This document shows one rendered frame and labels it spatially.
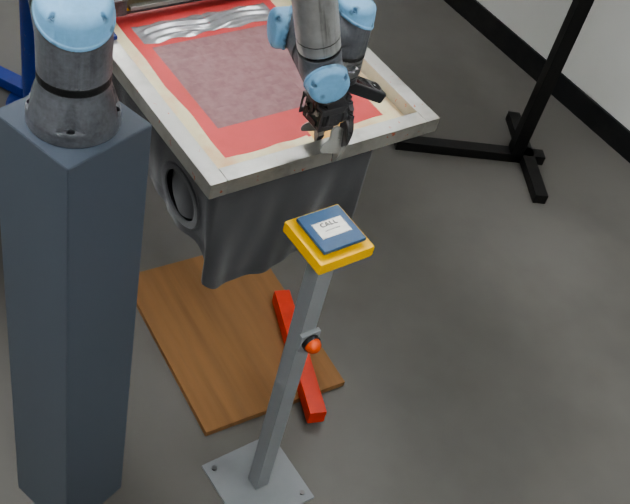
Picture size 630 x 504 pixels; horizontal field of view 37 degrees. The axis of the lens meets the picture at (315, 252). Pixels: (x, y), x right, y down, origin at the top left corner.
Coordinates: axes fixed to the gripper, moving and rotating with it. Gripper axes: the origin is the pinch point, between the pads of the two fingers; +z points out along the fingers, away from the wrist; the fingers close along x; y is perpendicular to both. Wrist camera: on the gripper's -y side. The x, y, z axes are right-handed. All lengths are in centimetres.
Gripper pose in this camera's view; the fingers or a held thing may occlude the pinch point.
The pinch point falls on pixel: (328, 146)
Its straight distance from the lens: 195.4
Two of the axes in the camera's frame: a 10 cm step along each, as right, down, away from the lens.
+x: 5.5, 6.7, -5.0
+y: -8.2, 2.9, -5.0
